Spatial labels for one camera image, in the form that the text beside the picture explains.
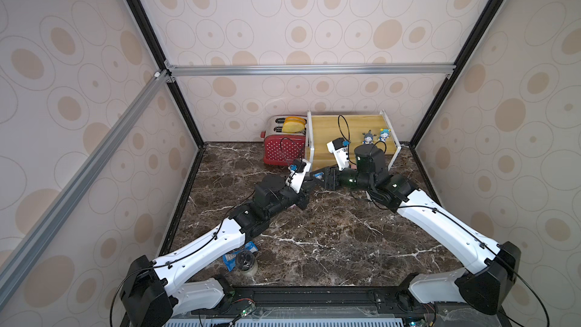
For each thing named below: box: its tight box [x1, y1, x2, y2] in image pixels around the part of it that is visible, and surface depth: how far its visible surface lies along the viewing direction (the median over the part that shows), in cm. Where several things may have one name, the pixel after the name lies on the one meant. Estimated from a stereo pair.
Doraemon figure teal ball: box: [379, 127, 392, 142], surface depth 75 cm
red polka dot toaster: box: [260, 115, 307, 166], surface depth 104 cm
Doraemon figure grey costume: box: [362, 129, 377, 145], surface depth 74 cm
